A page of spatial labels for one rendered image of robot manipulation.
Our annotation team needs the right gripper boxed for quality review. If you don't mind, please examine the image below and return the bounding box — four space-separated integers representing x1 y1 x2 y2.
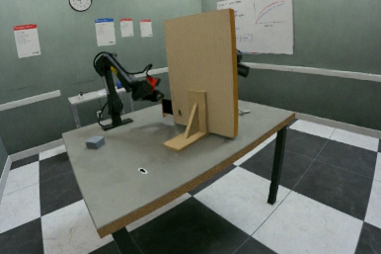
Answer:
143 76 165 103

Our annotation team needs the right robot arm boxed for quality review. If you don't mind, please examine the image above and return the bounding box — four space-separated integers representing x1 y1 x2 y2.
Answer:
95 52 153 130

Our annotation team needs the white keyhole plate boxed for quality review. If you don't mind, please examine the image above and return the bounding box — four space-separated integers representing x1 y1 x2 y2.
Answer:
138 168 148 174

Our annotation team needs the black mortise lock with brass faceplate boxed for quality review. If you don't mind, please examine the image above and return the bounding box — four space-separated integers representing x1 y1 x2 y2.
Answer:
161 96 173 118

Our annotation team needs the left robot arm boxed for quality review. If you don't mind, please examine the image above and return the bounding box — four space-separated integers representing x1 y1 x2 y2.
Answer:
237 51 250 78

